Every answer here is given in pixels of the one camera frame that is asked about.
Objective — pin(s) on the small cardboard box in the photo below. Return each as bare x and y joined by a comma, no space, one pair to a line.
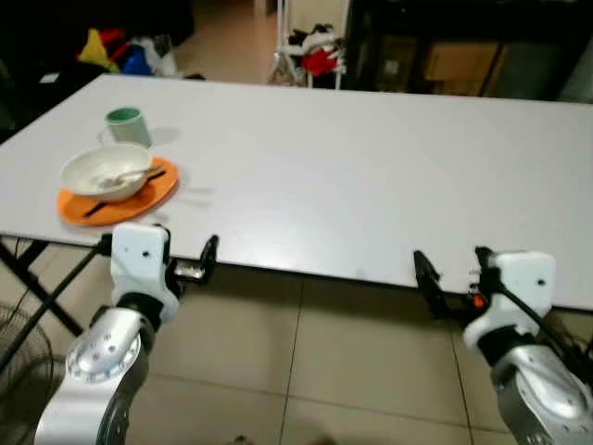
397,63

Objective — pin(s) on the black table leg frame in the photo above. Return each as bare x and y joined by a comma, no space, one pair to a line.
37,287

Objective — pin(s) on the blue cloth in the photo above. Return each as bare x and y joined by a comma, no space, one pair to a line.
136,63

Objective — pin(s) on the black chopstick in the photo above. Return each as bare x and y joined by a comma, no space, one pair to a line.
97,209

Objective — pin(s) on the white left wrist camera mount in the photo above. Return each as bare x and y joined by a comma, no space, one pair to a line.
139,260

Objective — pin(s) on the white bowl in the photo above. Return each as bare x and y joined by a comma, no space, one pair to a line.
83,176

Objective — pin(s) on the black shelf unit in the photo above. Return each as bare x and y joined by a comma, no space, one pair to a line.
547,37

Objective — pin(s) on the orange plate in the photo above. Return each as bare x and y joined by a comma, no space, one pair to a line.
139,206

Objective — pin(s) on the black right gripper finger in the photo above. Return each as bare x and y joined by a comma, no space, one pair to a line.
426,278
483,260

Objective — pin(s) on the white drying rack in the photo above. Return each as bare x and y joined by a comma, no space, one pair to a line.
285,37

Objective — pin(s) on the red garment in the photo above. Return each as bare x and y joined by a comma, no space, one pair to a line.
320,63

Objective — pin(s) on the yellow cloth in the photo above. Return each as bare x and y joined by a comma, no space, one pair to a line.
93,51

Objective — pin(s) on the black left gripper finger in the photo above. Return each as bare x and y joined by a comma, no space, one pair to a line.
208,255
160,232

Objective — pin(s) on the silver spoon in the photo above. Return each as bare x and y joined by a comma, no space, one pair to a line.
130,175

